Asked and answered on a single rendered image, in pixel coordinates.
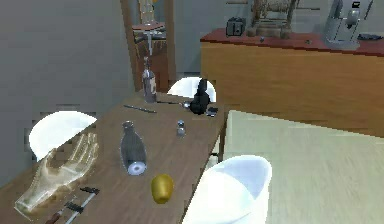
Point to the silver metal bottle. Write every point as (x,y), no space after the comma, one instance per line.
(149,85)

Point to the clear glass bottle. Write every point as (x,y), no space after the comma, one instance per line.
(133,150)

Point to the small black flat object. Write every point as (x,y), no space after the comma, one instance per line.
(212,111)

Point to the silver spoon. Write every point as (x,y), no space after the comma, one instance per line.
(173,103)

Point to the small silver salt shaker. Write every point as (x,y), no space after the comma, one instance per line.
(180,130)

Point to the white round chair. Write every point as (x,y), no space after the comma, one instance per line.
(230,193)
(56,130)
(186,88)

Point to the brown wooden dining table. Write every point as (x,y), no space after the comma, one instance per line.
(166,156)

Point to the grey table knife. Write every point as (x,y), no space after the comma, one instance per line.
(140,108)

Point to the brown table with red top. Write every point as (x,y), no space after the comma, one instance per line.
(156,63)

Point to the yellow green apple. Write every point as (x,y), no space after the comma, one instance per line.
(162,188)

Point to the black toaster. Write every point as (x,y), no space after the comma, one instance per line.
(235,26)

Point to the wooden counter with red top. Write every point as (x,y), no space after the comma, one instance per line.
(286,86)

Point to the brown wooden rack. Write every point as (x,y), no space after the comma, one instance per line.
(270,26)

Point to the white and black utensil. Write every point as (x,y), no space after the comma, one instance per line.
(81,203)

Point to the clear glass hand statue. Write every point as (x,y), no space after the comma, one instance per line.
(56,170)

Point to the grey coffee machine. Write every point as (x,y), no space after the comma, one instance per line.
(340,30)

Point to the dark flat pan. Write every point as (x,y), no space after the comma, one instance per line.
(370,36)

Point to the brown wooden door frame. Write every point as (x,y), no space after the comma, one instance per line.
(170,43)

